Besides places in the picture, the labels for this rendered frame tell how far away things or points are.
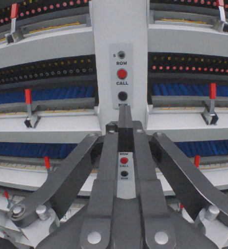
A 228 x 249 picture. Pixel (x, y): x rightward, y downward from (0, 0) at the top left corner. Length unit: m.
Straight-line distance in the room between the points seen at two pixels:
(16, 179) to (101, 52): 0.48
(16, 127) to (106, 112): 0.25
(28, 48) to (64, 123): 0.18
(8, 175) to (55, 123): 0.32
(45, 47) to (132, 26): 0.17
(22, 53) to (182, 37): 0.32
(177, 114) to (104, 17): 0.26
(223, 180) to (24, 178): 0.65
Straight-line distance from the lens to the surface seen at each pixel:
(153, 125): 0.33
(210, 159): 0.54
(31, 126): 0.40
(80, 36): 0.30
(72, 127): 0.35
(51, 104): 0.41
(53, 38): 0.32
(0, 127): 0.47
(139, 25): 0.29
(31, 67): 0.53
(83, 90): 0.43
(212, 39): 0.34
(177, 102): 0.39
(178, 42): 0.31
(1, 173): 0.64
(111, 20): 0.29
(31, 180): 0.55
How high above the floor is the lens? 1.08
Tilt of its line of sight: 25 degrees down
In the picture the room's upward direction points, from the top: 3 degrees counter-clockwise
